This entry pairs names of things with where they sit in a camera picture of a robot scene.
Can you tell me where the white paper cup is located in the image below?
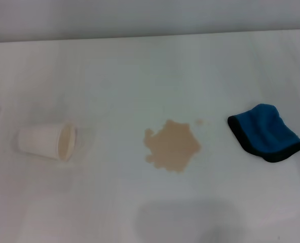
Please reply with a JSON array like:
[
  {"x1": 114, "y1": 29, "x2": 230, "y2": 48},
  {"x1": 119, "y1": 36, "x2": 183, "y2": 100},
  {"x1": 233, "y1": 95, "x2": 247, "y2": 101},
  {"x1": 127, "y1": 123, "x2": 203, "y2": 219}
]
[{"x1": 18, "y1": 122, "x2": 78, "y2": 163}]

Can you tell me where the blue rag with black trim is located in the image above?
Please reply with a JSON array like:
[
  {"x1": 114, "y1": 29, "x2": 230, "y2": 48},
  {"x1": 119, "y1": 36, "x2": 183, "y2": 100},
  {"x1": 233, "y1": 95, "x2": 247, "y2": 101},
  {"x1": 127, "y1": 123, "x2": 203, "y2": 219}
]
[{"x1": 227, "y1": 103, "x2": 300, "y2": 164}]

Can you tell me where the brown liquid stain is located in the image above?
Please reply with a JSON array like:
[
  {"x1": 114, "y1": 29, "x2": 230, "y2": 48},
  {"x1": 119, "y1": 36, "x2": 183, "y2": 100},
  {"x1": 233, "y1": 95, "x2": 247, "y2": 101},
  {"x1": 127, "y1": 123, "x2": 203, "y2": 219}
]
[{"x1": 143, "y1": 118, "x2": 203, "y2": 175}]

